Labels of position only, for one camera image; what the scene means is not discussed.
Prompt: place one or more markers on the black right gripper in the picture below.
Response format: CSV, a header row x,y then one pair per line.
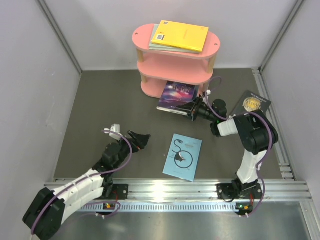
x,y
189,107

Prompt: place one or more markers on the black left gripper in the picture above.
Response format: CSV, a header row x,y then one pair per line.
x,y
139,141

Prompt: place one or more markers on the purple blue cover book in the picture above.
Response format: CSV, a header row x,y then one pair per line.
x,y
176,94

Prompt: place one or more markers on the light blue thin book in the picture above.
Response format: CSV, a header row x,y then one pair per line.
x,y
182,158

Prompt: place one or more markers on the black book with gold moon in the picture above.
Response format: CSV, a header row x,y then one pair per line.
x,y
250,102

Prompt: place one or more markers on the yellow book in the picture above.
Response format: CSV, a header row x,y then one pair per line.
x,y
180,35

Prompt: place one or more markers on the grey-green book with black circle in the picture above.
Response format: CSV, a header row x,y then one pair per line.
x,y
164,48

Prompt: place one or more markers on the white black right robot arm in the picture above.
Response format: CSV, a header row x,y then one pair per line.
x,y
257,136

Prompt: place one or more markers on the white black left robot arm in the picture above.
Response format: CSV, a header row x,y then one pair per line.
x,y
52,207

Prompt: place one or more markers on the pink three-tier shelf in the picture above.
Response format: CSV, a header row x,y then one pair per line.
x,y
157,67

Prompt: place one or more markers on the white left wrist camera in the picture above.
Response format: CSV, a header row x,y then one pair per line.
x,y
113,130

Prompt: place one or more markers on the perforated grey cable duct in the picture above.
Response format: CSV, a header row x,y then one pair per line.
x,y
176,207

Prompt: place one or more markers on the aluminium mounting rail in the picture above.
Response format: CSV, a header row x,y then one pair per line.
x,y
203,190

